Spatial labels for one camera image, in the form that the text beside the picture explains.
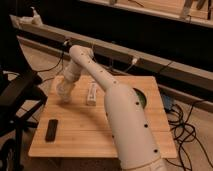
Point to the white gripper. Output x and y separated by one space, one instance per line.
65 84

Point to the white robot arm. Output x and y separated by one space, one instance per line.
136 147

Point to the white remote control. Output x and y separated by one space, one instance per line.
91 96

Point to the black chair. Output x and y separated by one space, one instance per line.
20 99

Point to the wooden table board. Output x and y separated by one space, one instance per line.
83 130

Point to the black remote control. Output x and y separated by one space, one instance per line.
51 130

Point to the white spray bottle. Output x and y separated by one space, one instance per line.
36 17

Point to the green plate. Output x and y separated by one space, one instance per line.
141 96

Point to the blue power adapter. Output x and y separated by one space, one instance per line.
167 102

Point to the long wooden bench rail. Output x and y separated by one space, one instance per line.
171 69

